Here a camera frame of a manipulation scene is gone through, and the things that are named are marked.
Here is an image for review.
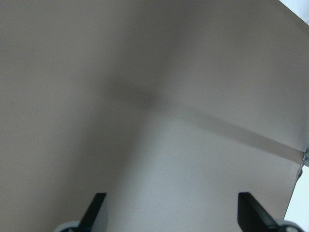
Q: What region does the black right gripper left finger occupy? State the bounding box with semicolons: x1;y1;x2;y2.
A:
78;193;107;232

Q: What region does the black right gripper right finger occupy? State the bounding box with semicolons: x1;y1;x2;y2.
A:
238;192;278;232

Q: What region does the aluminium frame post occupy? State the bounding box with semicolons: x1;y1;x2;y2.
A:
302;145;309;167

